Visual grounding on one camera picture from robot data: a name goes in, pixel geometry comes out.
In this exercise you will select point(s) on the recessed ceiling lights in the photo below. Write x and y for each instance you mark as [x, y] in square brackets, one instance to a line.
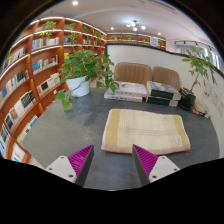
[75, 2]

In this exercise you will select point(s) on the orange wooden bookshelf unit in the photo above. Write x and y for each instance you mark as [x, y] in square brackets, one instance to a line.
[20, 83]

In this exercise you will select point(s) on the pothos plant in white pot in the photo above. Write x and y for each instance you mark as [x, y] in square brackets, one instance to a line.
[83, 65]

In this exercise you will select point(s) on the grey window curtains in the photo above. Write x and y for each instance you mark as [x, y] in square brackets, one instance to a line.
[213, 58]

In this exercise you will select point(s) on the beige and yellow striped towel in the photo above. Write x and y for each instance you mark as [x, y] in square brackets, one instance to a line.
[146, 130]

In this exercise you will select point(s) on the ceiling lamp with round bulbs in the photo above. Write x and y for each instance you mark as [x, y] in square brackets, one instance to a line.
[134, 25]

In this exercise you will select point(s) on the dark blue book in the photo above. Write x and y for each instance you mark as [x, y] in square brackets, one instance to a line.
[161, 101]

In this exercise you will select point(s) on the small tree in black pot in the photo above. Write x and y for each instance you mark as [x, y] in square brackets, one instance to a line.
[186, 100]

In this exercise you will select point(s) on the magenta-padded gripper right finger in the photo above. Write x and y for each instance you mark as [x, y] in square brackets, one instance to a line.
[161, 168]

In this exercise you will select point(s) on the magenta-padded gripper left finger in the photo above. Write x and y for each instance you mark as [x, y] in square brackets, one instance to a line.
[65, 168]

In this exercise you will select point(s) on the large white cover book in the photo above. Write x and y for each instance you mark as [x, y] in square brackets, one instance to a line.
[128, 88]

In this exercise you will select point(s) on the beige cover book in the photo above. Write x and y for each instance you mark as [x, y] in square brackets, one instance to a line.
[201, 110]

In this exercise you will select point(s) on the brown padded chair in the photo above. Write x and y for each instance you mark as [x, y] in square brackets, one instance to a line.
[132, 73]
[166, 77]

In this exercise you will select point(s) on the black ceiling track light rail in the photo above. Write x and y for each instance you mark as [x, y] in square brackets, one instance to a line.
[190, 42]

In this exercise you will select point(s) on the red-spined book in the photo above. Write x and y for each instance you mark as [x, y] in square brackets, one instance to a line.
[201, 115]

